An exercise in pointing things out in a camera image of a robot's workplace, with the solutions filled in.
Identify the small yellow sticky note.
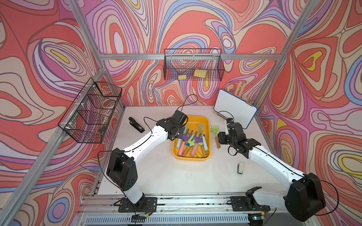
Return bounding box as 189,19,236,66
178,75,187,80

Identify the green hand rake wooden handle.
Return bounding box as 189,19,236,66
210,126,221,149

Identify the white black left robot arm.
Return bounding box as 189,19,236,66
105,110,188,212

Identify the black wire basket wall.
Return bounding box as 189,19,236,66
164,47,225,81
58,78,123,144

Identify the black wire basket left wall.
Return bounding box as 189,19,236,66
58,78,123,144

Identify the yellow sticky note pad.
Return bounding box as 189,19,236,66
193,69,207,78

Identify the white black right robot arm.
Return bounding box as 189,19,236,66
217,122,326,222

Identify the yellow plastic storage box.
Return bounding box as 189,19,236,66
172,115,211,162

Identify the small white eraser block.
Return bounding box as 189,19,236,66
237,163,244,174

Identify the black stapler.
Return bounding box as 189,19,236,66
129,117,145,133

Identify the purple garden fork pink handle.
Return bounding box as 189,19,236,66
178,130,191,156

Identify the blue handled garden fork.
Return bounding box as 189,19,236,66
176,125,187,149

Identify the blue framed whiteboard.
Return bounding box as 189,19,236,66
213,89,258,130

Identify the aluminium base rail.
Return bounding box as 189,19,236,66
74,193,318,226

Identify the blue hand rake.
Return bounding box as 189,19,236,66
199,123,209,151

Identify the purple hand rake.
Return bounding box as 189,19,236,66
190,134,204,158

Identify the black wire basket back wall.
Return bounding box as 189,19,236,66
164,47,225,81

